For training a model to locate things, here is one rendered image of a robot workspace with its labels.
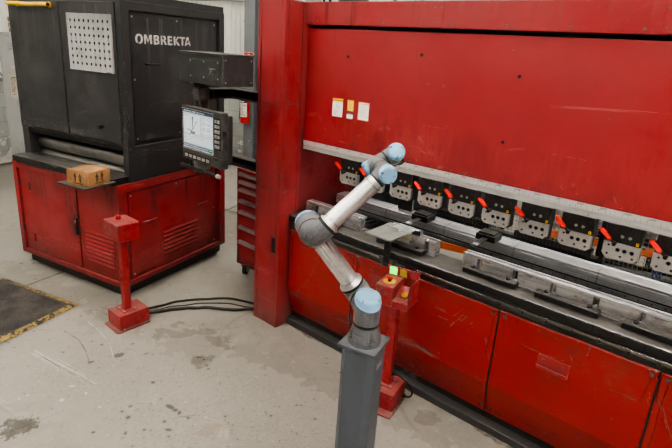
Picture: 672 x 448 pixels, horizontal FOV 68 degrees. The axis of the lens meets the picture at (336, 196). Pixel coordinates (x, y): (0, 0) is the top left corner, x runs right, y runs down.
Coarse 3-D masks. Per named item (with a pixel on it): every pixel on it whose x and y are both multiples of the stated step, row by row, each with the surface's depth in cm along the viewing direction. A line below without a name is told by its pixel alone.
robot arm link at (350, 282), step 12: (300, 216) 213; (312, 216) 210; (324, 252) 216; (336, 252) 219; (336, 264) 219; (348, 264) 224; (336, 276) 223; (348, 276) 222; (360, 276) 227; (348, 288) 223; (360, 288) 224
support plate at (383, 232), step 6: (390, 222) 310; (378, 228) 299; (384, 228) 299; (372, 234) 288; (378, 234) 289; (384, 234) 289; (390, 234) 290; (396, 234) 291; (402, 234) 291; (390, 240) 281
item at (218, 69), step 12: (180, 60) 327; (192, 60) 317; (204, 60) 308; (216, 60) 301; (228, 60) 299; (240, 60) 306; (252, 60) 313; (180, 72) 330; (192, 72) 319; (204, 72) 311; (216, 72) 302; (228, 72) 302; (240, 72) 308; (252, 72) 315; (204, 84) 336; (216, 84) 305; (228, 84) 304; (240, 84) 310; (252, 84) 318; (204, 96) 338; (204, 168) 352
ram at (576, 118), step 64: (320, 64) 322; (384, 64) 290; (448, 64) 264; (512, 64) 243; (576, 64) 224; (640, 64) 209; (320, 128) 332; (384, 128) 298; (448, 128) 271; (512, 128) 248; (576, 128) 229; (640, 128) 213; (576, 192) 234; (640, 192) 217
